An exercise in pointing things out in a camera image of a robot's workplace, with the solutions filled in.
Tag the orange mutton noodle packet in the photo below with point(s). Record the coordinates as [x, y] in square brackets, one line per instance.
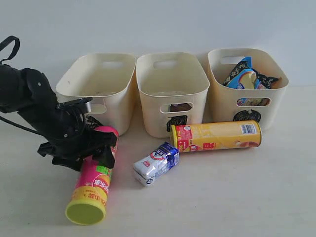
[266, 82]

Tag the pink chips can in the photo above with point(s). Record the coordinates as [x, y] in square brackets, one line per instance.
[88, 202]

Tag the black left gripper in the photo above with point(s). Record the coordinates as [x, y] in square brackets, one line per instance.
[68, 138]

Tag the cream bin triangle mark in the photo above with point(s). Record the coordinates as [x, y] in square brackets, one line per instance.
[109, 78]

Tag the small blue white packet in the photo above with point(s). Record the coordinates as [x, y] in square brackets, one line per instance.
[155, 164]

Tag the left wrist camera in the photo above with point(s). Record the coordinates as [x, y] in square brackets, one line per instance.
[83, 104]

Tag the cream bin square mark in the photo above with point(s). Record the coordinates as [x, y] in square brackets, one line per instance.
[173, 89]

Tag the cream bin circle mark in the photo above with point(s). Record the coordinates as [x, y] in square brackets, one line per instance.
[223, 100]

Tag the yellow chips can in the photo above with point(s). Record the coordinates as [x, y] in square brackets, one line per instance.
[216, 136]

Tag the blue seafood noodle packet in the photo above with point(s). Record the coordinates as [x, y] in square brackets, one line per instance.
[242, 76]

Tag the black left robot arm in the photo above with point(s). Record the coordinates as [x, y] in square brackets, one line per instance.
[25, 83]

